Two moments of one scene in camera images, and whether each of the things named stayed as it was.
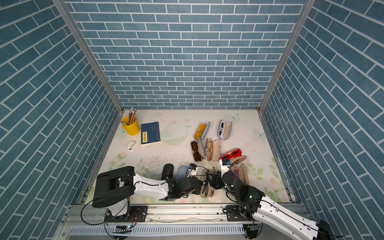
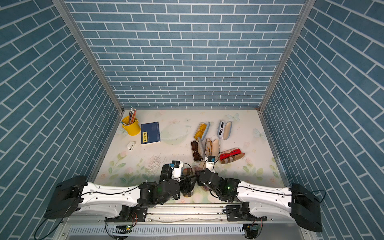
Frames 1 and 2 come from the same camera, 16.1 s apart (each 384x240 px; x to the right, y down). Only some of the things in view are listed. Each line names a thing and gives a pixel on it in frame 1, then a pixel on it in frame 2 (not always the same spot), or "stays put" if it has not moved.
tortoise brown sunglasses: (197, 156) stays put
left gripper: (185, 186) → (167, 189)
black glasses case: (168, 171) stays put
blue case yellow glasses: (201, 130) stays put
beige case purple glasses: (241, 171) → (197, 169)
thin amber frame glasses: (208, 150) stays put
